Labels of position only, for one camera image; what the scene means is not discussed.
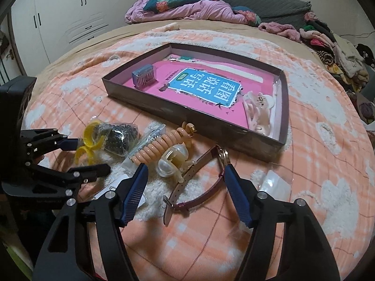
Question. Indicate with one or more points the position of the white wardrobe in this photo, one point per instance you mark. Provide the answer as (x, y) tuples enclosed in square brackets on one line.
[(73, 14)]

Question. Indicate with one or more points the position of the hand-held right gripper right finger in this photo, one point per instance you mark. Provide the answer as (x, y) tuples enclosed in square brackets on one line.
[(237, 193)]

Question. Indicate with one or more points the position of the grey quilted headboard cover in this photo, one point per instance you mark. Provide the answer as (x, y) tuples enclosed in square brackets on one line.
[(263, 0)]

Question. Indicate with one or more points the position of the shallow cardboard box tray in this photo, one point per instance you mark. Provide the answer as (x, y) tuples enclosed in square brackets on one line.
[(205, 123)]

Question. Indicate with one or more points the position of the clear bag of dark beads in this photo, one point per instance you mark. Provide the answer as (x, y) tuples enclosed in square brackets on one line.
[(117, 137)]

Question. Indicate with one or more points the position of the tan bed sheet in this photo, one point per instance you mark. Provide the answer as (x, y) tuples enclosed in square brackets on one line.
[(131, 30)]

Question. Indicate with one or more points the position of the small blue comb box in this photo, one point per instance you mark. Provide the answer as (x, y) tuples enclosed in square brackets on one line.
[(143, 74)]

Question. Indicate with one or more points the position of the pink quilt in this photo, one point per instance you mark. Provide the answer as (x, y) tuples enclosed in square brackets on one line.
[(187, 10)]

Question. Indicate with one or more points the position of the yellow hair claw clip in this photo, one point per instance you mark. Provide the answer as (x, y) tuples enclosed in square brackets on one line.
[(88, 130)]

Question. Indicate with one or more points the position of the clear hair claw clip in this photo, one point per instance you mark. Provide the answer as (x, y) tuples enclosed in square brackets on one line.
[(172, 158)]

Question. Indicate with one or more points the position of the pile of clothes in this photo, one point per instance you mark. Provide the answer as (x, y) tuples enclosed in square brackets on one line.
[(331, 52)]

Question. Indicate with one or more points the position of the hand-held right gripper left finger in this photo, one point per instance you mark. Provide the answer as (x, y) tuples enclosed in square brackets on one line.
[(137, 190)]

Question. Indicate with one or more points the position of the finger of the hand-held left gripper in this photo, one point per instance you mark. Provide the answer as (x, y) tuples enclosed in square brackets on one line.
[(88, 171), (68, 144)]

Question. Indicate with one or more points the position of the clear plastic box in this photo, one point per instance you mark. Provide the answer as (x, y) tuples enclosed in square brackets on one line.
[(272, 181)]

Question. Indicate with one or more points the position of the pink fluffy garment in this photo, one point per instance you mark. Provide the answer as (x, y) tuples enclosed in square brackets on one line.
[(281, 30)]

